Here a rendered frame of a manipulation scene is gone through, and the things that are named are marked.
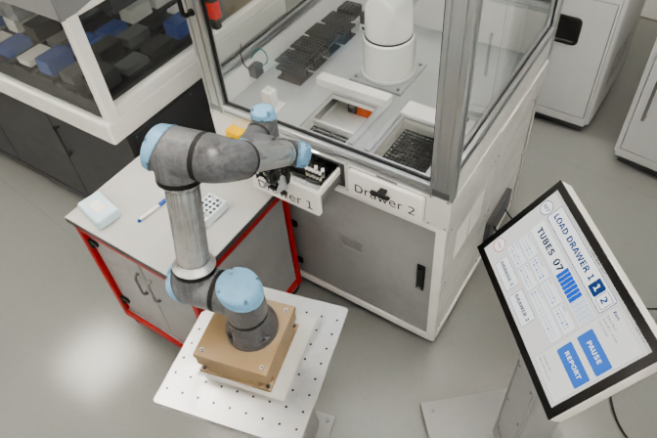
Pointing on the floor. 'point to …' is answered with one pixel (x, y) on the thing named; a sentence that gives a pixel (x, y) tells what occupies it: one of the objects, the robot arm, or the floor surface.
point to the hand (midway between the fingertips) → (281, 187)
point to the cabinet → (407, 245)
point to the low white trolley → (277, 228)
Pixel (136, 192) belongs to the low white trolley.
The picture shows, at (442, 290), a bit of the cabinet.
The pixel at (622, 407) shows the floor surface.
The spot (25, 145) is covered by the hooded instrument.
